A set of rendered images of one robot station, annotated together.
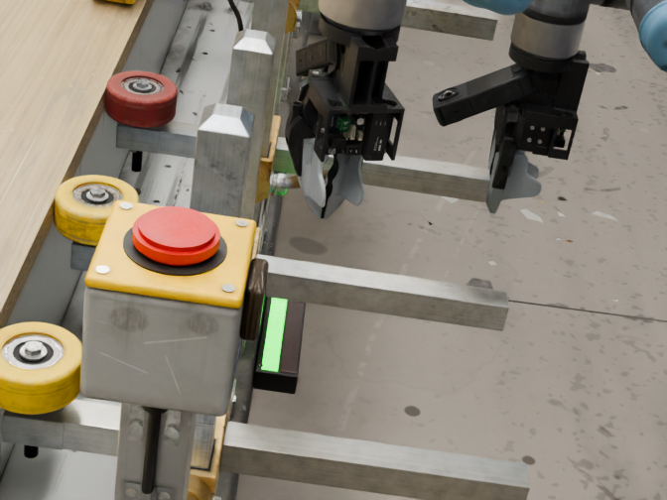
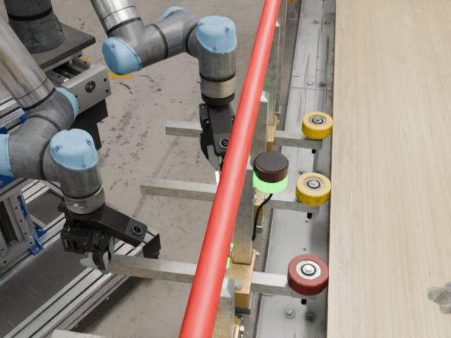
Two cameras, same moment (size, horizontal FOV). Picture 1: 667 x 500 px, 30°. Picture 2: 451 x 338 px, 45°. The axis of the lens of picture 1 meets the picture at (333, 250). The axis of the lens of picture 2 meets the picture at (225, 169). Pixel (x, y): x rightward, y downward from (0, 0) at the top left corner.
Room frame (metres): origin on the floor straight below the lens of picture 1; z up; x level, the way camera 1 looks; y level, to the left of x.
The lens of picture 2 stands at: (1.97, 0.24, 1.76)
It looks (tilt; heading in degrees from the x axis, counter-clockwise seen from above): 41 degrees down; 192
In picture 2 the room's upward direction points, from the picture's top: 1 degrees counter-clockwise
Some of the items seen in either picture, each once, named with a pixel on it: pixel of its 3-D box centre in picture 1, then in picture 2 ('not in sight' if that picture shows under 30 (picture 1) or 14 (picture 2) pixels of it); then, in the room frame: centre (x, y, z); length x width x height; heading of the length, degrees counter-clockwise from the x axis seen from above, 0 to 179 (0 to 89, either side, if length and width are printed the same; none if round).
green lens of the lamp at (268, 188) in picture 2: not in sight; (270, 177); (1.24, 0.16, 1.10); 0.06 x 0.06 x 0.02
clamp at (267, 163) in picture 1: (249, 157); (242, 273); (1.26, 0.11, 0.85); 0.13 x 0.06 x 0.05; 3
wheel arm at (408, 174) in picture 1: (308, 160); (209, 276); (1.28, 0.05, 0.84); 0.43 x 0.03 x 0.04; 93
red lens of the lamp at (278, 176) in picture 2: not in sight; (271, 166); (1.24, 0.16, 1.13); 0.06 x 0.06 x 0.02
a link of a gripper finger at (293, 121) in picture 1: (312, 131); not in sight; (1.03, 0.04, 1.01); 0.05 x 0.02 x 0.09; 113
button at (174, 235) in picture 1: (176, 241); not in sight; (0.48, 0.07, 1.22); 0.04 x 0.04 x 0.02
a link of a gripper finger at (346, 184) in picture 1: (348, 185); (212, 151); (1.03, 0.00, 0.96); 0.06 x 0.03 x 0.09; 23
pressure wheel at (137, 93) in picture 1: (139, 126); (306, 285); (1.27, 0.25, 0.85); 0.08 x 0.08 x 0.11
